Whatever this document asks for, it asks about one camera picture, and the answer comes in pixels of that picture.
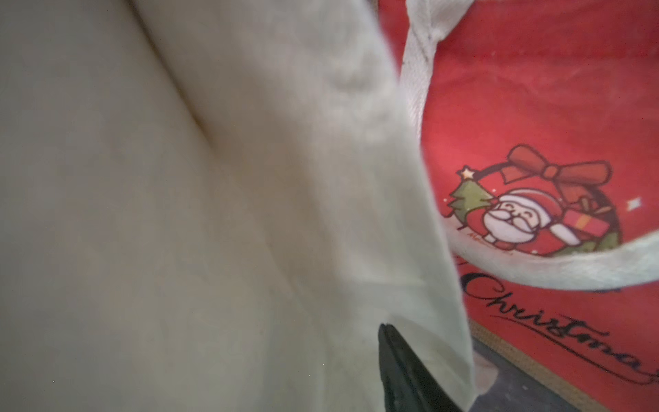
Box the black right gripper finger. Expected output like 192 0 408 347
378 324 461 412

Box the beige floral canvas tote bag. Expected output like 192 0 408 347
1 1 475 411

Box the red jute Christmas bag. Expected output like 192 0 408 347
376 1 658 411

